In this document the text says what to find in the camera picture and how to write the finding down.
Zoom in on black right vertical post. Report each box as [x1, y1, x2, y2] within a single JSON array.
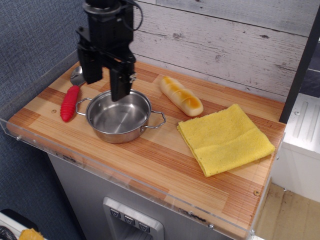
[[279, 7, 320, 124]]

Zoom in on toy bread loaf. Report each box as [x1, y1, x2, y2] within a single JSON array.
[[159, 76, 204, 117]]

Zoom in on stainless steel pot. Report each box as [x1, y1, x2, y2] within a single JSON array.
[[75, 89, 167, 144]]

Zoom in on black braided hose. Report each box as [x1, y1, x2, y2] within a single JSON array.
[[0, 225, 16, 240]]

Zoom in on silver dispenser button panel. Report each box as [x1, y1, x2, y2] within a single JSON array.
[[103, 197, 165, 240]]

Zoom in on white ribbed side unit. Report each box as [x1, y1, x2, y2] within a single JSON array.
[[271, 93, 320, 202]]

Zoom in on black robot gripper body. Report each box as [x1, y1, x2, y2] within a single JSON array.
[[76, 0, 137, 70]]

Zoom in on yellow folded towel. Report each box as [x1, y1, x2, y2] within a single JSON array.
[[177, 104, 276, 177]]

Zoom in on clear acrylic table guard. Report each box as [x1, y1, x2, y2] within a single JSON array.
[[2, 53, 285, 240]]

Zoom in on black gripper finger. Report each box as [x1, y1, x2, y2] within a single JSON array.
[[109, 66, 134, 102], [77, 44, 103, 84]]

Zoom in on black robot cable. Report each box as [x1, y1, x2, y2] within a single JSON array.
[[119, 0, 144, 32]]

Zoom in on yellow object at corner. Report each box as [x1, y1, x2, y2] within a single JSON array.
[[18, 228, 45, 240]]

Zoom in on red handled metal spoon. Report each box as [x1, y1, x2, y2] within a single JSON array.
[[60, 66, 86, 122]]

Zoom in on grey toy fridge cabinet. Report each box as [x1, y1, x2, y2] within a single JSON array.
[[49, 155, 229, 240]]

